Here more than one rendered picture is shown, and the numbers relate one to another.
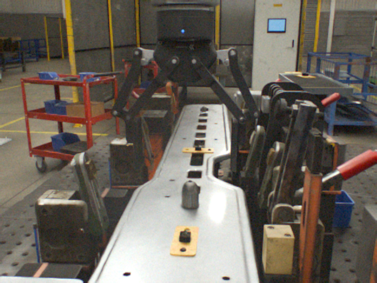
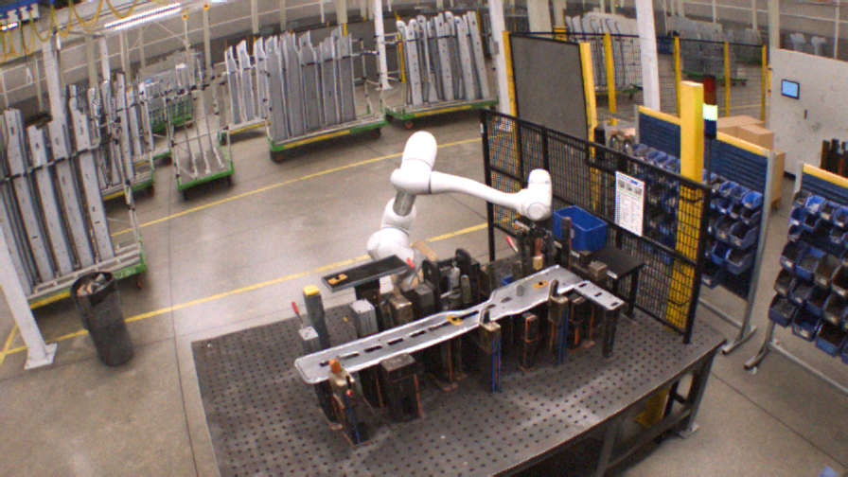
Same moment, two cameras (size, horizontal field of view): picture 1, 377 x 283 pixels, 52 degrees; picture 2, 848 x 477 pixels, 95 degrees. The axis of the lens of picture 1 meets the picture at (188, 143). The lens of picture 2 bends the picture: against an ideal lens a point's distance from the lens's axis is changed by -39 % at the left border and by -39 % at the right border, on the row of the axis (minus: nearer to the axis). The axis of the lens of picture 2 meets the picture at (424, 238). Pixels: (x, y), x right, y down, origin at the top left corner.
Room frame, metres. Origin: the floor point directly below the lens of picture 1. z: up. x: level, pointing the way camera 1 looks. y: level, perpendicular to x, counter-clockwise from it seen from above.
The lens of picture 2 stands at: (2.18, 1.77, 2.34)
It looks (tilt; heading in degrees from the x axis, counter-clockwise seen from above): 24 degrees down; 239
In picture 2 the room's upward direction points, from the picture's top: 5 degrees counter-clockwise
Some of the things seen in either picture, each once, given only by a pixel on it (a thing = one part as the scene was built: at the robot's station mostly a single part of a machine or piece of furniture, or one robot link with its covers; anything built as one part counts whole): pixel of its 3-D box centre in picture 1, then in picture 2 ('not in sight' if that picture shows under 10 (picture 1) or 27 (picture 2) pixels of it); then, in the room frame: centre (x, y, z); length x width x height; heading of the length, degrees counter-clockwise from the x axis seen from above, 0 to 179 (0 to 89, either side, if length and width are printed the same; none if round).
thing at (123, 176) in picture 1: (131, 202); (489, 357); (0.94, 0.15, 0.87); 0.12 x 0.09 x 0.35; 86
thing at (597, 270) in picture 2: not in sight; (595, 297); (0.26, 0.15, 0.88); 0.08 x 0.08 x 0.36; 86
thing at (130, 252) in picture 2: not in sight; (64, 221); (3.18, -4.20, 0.88); 1.93 x 1.01 x 1.76; 178
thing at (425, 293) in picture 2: not in sight; (426, 325); (1.01, -0.23, 0.89); 0.13 x 0.11 x 0.38; 86
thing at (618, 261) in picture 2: not in sight; (577, 241); (0.08, -0.17, 1.01); 0.90 x 0.22 x 0.03; 86
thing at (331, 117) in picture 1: (350, 92); not in sight; (5.47, -2.31, 0.47); 1.20 x 0.80 x 0.95; 173
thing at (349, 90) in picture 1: (310, 82); (364, 273); (1.20, -0.38, 1.16); 0.37 x 0.14 x 0.02; 176
